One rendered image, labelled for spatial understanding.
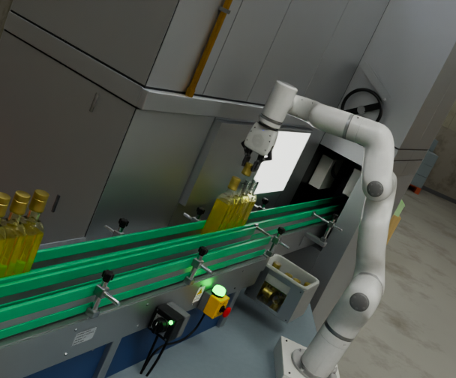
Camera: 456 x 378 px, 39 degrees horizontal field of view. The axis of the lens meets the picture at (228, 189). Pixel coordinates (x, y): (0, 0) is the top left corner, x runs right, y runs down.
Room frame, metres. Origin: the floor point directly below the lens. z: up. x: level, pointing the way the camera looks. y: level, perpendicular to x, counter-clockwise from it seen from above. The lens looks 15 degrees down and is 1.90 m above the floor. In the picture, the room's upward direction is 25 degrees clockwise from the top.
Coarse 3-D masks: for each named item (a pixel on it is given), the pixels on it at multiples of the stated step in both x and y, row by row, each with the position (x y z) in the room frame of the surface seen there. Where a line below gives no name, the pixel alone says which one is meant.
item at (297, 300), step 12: (264, 276) 2.44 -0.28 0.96; (276, 276) 2.42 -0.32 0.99; (252, 288) 2.45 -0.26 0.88; (264, 288) 2.43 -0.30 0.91; (276, 288) 2.41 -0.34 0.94; (288, 288) 2.40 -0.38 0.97; (300, 288) 2.38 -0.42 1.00; (312, 288) 2.45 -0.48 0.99; (264, 300) 2.42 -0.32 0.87; (276, 300) 2.40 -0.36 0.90; (288, 300) 2.38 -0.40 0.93; (300, 300) 2.38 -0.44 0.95; (276, 312) 2.39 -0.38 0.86; (288, 312) 2.38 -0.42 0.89; (300, 312) 2.46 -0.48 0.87
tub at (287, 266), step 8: (272, 256) 2.55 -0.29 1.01; (280, 256) 2.59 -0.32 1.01; (272, 264) 2.57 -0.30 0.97; (288, 264) 2.58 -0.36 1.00; (280, 272) 2.42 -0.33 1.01; (288, 272) 2.57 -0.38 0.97; (296, 272) 2.56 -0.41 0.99; (304, 272) 2.54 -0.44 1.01; (304, 280) 2.53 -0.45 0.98; (312, 280) 2.52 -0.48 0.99; (304, 288) 2.38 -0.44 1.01
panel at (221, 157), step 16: (224, 128) 2.28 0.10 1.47; (240, 128) 2.39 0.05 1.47; (288, 128) 2.79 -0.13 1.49; (304, 128) 3.00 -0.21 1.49; (208, 144) 2.25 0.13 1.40; (224, 144) 2.33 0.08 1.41; (240, 144) 2.44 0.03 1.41; (208, 160) 2.27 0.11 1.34; (224, 160) 2.38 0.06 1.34; (240, 160) 2.50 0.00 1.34; (192, 176) 2.26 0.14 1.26; (208, 176) 2.32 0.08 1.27; (224, 176) 2.43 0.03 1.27; (240, 176) 2.56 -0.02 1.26; (192, 192) 2.25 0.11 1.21; (208, 192) 2.37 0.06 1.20; (224, 192) 2.49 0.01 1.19; (272, 192) 2.94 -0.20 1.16
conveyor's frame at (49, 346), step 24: (288, 240) 2.84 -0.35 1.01; (240, 264) 2.21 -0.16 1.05; (168, 288) 1.78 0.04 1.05; (192, 288) 1.90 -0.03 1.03; (240, 288) 2.28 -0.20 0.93; (120, 312) 1.56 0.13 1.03; (144, 312) 1.68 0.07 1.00; (24, 336) 1.25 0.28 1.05; (48, 336) 1.32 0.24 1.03; (72, 336) 1.40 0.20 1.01; (96, 336) 1.50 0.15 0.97; (120, 336) 1.61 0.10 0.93; (0, 360) 1.19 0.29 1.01; (24, 360) 1.27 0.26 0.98; (48, 360) 1.35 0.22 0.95
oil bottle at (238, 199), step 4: (236, 196) 2.27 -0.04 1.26; (240, 196) 2.29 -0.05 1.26; (236, 200) 2.26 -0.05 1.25; (240, 200) 2.28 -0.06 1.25; (236, 204) 2.26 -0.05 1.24; (240, 204) 2.29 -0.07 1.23; (236, 208) 2.28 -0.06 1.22; (232, 212) 2.26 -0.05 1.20; (236, 212) 2.29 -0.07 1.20; (232, 216) 2.27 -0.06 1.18; (236, 216) 2.30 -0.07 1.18; (228, 220) 2.26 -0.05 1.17; (232, 220) 2.29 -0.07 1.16; (228, 224) 2.27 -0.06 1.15; (224, 228) 2.26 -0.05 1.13; (228, 228) 2.28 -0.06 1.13
